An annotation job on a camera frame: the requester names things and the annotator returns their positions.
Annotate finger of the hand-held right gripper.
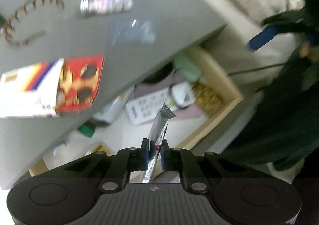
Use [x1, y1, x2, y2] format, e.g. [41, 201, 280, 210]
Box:
[247, 14, 302, 53]

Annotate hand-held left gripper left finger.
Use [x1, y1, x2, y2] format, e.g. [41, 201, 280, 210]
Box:
[50, 139, 150, 192]

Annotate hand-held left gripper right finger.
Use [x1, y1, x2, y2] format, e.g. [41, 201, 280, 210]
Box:
[161, 140, 250, 192]

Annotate silver foil sachet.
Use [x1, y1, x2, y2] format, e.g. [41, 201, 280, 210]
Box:
[142, 103, 177, 184]

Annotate grey nightstand drawer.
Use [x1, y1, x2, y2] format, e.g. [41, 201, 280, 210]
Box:
[29, 46, 265, 183]

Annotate clear plastic packet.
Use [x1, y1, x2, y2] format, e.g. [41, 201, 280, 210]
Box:
[110, 19, 156, 45]

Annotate white bedsheet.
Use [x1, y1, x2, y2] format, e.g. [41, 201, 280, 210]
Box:
[164, 0, 308, 106]

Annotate small yellow packet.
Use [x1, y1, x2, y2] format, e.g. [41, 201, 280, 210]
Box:
[92, 143, 111, 156]

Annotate white printed card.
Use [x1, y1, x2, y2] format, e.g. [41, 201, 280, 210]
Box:
[125, 88, 175, 126]

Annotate pink cloth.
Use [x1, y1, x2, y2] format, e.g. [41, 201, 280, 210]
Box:
[133, 71, 207, 121]

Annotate green capped bottle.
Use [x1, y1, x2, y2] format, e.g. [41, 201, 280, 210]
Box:
[93, 90, 136, 124]

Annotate small green box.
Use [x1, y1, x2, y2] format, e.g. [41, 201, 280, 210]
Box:
[77, 122, 96, 138]

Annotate gold foil pack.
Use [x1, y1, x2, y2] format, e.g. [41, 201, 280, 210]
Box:
[193, 82, 225, 113]

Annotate light green pouch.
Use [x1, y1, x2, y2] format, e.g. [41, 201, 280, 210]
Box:
[173, 54, 202, 83]

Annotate person in dark green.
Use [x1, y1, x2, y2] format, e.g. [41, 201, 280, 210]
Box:
[222, 48, 319, 173]

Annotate black round object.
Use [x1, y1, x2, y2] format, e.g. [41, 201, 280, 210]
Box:
[142, 62, 176, 83]

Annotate small white and blue item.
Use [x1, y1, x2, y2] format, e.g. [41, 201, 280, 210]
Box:
[52, 141, 66, 156]

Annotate white packet with red mask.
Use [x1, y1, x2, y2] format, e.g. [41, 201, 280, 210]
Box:
[0, 54, 105, 119]

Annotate grey nightstand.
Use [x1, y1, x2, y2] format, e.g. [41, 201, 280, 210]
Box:
[0, 0, 228, 191]

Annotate silver purple packet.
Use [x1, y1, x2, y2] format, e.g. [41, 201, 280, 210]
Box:
[80, 0, 134, 15]

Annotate thin black cord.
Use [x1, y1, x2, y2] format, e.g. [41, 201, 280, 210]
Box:
[228, 63, 292, 76]

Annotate white case with black strap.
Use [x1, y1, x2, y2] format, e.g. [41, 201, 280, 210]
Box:
[169, 82, 196, 109]

